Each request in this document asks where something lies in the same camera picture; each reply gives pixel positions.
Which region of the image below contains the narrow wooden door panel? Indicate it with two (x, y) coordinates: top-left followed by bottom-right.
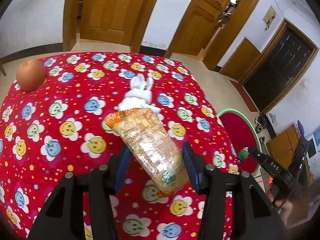
(221, 37), (262, 80)

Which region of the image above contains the person's right forearm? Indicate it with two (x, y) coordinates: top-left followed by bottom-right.
(287, 196), (318, 230)

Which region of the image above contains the red round stool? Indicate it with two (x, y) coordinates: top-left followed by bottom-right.
(216, 108), (264, 178)

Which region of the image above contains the metal door handle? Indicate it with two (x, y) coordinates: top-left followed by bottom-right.
(218, 11), (227, 29)

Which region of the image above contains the wooden panel door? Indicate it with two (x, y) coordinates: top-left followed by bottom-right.
(81, 0), (140, 46)
(175, 0), (238, 57)

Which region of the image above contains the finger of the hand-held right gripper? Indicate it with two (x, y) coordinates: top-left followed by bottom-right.
(247, 146), (283, 178)

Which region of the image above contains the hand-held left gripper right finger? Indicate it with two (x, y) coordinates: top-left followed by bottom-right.
(182, 142), (288, 240)

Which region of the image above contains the white plush rabbit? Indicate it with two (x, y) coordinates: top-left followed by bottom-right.
(116, 74), (160, 114)

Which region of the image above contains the beige wall electrical panel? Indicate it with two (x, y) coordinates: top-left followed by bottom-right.
(262, 5), (277, 29)

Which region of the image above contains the dark door with wooden frame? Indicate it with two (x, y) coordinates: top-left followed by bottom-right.
(240, 20), (319, 114)

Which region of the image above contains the red smiley flower tablecloth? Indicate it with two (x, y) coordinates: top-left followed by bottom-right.
(0, 52), (247, 240)

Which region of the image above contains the reddish round apple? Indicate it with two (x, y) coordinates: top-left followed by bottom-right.
(16, 59), (46, 91)

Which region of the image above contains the wooden door frame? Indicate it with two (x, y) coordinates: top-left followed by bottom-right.
(62, 0), (167, 53)
(165, 0), (267, 70)

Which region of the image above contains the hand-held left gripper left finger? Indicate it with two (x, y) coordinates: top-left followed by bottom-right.
(27, 146), (133, 240)

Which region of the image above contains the person's right hand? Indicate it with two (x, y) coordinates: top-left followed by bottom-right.
(265, 183), (293, 228)

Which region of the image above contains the clear orange snack bag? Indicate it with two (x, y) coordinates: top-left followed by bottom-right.
(101, 107), (189, 197)

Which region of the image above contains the wooden cabinet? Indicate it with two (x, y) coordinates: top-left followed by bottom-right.
(266, 124), (304, 165)

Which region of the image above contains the red floor mat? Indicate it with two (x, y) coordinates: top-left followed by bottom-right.
(230, 79), (259, 113)

